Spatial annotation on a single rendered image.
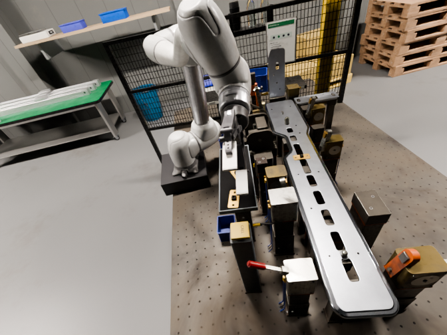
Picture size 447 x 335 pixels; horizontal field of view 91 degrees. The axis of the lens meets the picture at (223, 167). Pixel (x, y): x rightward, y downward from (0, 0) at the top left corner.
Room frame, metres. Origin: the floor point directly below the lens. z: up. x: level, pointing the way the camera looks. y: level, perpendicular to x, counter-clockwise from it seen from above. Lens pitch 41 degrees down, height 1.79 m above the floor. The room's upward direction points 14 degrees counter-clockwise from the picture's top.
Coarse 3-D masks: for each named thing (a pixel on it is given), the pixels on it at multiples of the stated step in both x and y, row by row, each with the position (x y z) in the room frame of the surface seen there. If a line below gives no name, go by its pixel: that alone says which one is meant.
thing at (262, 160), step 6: (258, 162) 0.76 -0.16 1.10; (264, 162) 0.75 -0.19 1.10; (258, 168) 0.75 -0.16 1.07; (264, 168) 0.75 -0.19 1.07; (258, 174) 0.77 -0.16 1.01; (264, 174) 0.75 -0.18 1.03; (264, 180) 0.75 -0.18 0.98; (264, 186) 0.75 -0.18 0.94; (264, 192) 0.75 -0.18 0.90; (264, 198) 0.75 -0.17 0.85; (264, 204) 0.75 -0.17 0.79; (264, 210) 0.75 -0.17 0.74
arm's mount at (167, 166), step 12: (168, 156) 1.38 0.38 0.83; (204, 156) 1.32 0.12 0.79; (168, 168) 1.24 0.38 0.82; (204, 168) 1.17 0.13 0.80; (168, 180) 1.13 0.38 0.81; (180, 180) 1.10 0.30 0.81; (192, 180) 1.10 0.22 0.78; (204, 180) 1.10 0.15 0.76; (168, 192) 1.10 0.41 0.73; (180, 192) 1.10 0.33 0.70
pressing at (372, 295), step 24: (288, 144) 0.96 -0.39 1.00; (312, 144) 0.92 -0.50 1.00; (288, 168) 0.77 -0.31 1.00; (312, 168) 0.74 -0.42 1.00; (312, 192) 0.60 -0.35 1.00; (336, 192) 0.57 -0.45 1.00; (312, 216) 0.48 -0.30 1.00; (336, 216) 0.46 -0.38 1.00; (312, 240) 0.39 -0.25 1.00; (360, 240) 0.35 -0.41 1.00; (336, 264) 0.29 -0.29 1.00; (360, 264) 0.27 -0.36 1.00; (336, 288) 0.22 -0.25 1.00; (360, 288) 0.20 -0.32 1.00; (384, 288) 0.19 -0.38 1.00; (336, 312) 0.16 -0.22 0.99; (360, 312) 0.15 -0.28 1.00; (384, 312) 0.13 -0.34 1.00
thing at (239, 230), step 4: (232, 224) 0.43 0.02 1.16; (236, 224) 0.42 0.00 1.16; (240, 224) 0.42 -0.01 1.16; (244, 224) 0.42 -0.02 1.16; (248, 224) 0.41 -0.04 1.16; (232, 228) 0.41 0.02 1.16; (236, 228) 0.41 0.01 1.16; (240, 228) 0.41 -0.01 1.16; (244, 228) 0.40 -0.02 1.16; (248, 228) 0.40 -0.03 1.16; (232, 232) 0.40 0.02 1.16; (236, 232) 0.39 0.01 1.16; (240, 232) 0.39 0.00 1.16; (244, 232) 0.39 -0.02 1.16; (248, 232) 0.38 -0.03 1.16; (232, 236) 0.38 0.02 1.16; (236, 236) 0.38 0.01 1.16; (240, 236) 0.38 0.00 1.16; (244, 236) 0.37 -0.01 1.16; (248, 236) 0.37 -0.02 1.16; (232, 240) 0.38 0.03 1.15
